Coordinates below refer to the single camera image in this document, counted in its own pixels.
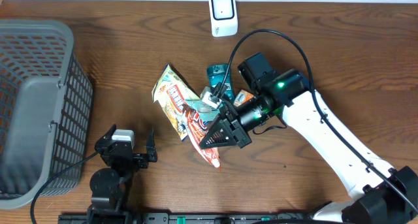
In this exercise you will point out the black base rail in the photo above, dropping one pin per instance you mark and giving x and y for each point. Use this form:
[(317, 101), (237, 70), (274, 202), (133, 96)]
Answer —
[(165, 218)]

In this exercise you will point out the orange Kleenex tissue pack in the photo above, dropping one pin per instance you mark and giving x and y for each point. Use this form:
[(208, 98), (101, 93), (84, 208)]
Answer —
[(242, 97)]

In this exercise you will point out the blue mouthwash bottle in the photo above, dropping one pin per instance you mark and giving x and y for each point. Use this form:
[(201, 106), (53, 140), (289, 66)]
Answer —
[(216, 73)]

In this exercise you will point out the white barcode scanner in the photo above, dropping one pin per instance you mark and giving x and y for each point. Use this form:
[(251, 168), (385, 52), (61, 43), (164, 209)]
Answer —
[(223, 17)]

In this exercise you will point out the grey plastic shopping basket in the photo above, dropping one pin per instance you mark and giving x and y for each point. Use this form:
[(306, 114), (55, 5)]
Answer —
[(46, 101)]

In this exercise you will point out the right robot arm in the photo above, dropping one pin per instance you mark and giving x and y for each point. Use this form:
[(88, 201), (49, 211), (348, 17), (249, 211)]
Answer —
[(379, 192)]

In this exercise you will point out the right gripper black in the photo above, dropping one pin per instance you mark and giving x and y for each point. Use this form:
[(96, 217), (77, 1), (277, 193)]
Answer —
[(241, 133)]

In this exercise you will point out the red Top snack bar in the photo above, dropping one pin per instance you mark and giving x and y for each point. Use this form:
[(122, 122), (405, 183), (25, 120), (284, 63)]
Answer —
[(196, 131)]

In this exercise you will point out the pale green wipes pack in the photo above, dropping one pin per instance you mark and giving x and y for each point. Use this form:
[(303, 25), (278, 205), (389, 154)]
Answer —
[(206, 112)]

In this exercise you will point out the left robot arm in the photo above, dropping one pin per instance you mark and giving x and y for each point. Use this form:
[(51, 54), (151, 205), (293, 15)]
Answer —
[(111, 186)]

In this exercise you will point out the yellow snack bag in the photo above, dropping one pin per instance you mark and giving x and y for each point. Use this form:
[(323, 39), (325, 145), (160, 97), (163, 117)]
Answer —
[(173, 95)]

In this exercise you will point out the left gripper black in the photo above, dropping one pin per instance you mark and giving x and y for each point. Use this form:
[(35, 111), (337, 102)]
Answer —
[(142, 160)]

